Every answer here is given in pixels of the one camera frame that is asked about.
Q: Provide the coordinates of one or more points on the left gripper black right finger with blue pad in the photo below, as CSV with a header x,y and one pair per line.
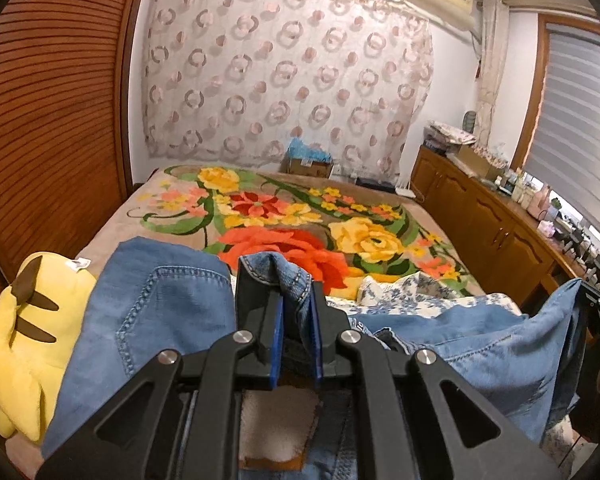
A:
x,y
331,368

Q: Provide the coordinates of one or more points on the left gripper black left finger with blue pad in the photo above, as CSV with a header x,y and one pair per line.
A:
x,y
260,312

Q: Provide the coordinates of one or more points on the blue denim jeans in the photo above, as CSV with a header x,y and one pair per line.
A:
x,y
152,390

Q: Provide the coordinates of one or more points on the brown wooden sideboard cabinet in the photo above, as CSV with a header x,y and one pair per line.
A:
x,y
496,239

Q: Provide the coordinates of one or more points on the blue white floral quilt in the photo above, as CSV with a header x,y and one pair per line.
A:
x,y
415,294

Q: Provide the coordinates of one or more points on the floral brown blanket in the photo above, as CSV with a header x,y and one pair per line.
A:
x,y
338,232

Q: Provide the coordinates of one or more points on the pink bottle on sideboard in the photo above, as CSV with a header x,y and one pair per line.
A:
x,y
540,203

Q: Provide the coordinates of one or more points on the cardboard box with blue cloth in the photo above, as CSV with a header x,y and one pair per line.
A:
x,y
307,160

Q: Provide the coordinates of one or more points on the grey zebra window blind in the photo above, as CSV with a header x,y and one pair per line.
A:
x,y
565,147

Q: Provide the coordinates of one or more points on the cardboard box on sideboard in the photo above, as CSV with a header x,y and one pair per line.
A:
x,y
481,162

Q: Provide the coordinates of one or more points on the pink circle pattern curtain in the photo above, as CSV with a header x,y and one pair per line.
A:
x,y
239,80

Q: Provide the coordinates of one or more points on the yellow plush toy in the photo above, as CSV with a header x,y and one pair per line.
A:
x,y
41,316

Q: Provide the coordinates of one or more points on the beige tied side curtain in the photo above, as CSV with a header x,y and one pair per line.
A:
x,y
494,45

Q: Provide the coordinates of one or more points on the brown louvered wardrobe door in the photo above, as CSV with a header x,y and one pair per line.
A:
x,y
64,149

